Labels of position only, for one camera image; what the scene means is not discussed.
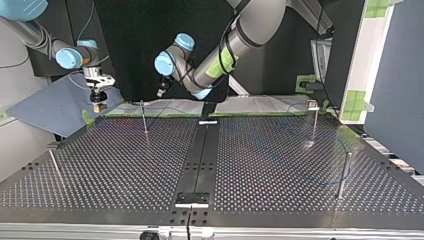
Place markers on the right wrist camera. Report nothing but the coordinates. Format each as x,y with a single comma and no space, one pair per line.
98,78

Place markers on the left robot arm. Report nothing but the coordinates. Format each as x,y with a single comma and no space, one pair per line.
246,30

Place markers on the connector holder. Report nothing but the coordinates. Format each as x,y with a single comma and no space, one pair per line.
192,199

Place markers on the black panel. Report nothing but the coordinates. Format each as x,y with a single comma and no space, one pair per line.
140,50

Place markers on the grey board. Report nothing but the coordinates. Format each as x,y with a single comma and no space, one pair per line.
56,106

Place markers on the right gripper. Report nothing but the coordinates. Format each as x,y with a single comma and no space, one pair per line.
98,97

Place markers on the metal post with orange clip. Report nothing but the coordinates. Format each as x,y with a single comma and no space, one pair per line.
312,104

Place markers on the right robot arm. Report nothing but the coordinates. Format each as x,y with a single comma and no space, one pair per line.
68,57

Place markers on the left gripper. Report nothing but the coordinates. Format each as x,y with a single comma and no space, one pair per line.
165,85

